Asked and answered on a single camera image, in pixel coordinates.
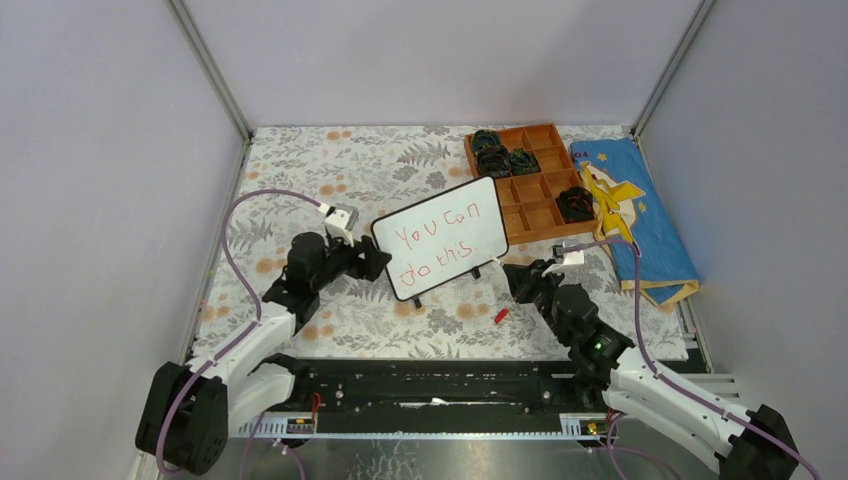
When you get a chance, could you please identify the black coiled band middle right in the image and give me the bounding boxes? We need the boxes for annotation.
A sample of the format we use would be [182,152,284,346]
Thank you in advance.
[509,148,540,176]

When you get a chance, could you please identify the black coiled band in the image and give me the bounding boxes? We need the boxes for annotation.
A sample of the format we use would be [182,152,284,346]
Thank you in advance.
[509,148,540,176]
[555,186,595,224]
[470,129,502,155]
[476,145,512,179]

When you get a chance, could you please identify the black coiled band back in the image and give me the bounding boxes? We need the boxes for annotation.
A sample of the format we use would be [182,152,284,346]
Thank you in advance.
[470,129,502,155]

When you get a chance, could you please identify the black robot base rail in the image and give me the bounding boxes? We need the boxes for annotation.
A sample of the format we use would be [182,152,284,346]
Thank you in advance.
[259,359,615,439]

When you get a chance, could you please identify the right aluminium frame post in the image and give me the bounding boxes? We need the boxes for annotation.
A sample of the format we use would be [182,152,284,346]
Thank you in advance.
[630,0,717,138]

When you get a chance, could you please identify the black coiled band front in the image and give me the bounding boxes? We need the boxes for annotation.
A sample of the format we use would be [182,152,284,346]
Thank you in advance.
[555,186,595,224]

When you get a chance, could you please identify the red marker cap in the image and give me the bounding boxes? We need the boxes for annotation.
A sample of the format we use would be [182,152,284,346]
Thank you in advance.
[494,308,510,324]

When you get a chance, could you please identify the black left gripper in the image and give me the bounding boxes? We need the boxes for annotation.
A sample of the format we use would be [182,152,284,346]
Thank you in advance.
[312,232,393,294]

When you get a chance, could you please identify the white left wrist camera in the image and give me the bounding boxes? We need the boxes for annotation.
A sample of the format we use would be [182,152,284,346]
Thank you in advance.
[318,203,359,247]

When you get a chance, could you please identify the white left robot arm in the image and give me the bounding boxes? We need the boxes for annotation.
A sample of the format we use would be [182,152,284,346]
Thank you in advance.
[135,232,392,475]

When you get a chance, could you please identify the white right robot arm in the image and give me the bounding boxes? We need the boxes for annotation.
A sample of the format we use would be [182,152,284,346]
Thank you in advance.
[503,260,800,479]

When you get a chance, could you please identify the black coiled band middle left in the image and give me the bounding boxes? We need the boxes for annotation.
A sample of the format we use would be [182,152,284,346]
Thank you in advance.
[476,145,512,179]

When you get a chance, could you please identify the black framed whiteboard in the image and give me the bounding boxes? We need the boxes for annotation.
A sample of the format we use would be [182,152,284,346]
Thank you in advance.
[371,177,509,301]

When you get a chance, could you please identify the orange wooden compartment tray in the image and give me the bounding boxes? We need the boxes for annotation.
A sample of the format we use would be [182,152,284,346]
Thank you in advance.
[464,123,599,246]

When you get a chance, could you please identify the left electronics board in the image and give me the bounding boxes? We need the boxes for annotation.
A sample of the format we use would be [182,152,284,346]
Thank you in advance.
[284,416,317,436]

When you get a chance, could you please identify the left aluminium frame post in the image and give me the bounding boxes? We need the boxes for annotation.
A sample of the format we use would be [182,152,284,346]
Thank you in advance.
[165,0,252,142]

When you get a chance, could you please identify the right electronics board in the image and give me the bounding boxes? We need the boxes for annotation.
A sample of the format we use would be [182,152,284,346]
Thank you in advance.
[580,418,612,437]

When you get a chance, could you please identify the aluminium frame post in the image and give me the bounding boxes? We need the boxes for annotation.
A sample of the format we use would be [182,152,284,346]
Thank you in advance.
[630,0,717,138]
[165,0,252,142]

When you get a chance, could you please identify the floral table cloth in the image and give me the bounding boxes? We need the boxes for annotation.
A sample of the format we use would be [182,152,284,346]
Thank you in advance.
[192,125,690,362]

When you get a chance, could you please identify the electronics board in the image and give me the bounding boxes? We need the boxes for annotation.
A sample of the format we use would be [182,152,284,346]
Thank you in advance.
[284,416,317,436]
[580,418,612,437]

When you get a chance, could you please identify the blue cartoon cloth bag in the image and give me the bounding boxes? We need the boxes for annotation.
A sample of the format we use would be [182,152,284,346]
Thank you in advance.
[569,138,700,307]

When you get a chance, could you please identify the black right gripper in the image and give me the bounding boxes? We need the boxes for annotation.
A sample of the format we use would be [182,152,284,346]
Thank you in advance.
[503,259,571,345]

